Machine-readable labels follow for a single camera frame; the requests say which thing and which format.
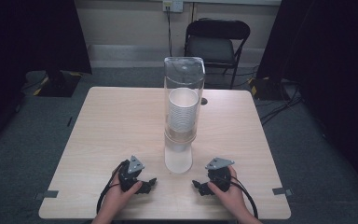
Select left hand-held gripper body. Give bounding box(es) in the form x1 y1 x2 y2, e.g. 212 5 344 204
117 155 146 193

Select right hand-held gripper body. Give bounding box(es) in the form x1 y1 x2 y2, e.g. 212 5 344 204
204 157 236 192

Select clear plastic cup dispenser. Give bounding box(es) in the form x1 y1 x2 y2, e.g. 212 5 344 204
163 56 206 175

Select stack of white paper cups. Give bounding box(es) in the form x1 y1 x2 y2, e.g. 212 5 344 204
167 87 200 133

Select person's right hand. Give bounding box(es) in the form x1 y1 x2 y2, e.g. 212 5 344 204
206 165 247 218

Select person's left hand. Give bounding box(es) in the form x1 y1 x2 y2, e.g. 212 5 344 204
100 174 144 218

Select grey tape strip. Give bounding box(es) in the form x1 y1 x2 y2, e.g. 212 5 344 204
271 187 295 197
34 189 60 201

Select black stand base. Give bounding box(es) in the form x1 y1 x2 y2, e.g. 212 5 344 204
247 76 292 102
33 70 84 98

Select black folding chair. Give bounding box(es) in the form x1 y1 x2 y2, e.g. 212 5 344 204
184 18 252 91

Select dark curtain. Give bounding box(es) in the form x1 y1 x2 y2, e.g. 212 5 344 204
255 0 358 200
0 0 93 157

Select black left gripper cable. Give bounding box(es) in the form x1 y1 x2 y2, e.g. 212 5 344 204
95 160 129 216

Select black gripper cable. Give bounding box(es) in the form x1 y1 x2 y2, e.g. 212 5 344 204
217 175 259 219
95 160 129 216

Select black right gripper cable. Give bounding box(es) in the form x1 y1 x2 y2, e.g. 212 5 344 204
217 175 259 219

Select black floor cables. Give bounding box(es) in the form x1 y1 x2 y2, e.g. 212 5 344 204
255 83 304 126

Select black wall power cable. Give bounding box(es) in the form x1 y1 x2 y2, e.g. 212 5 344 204
166 5 173 58

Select white wall outlet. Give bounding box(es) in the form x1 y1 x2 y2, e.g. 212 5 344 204
162 0 185 14

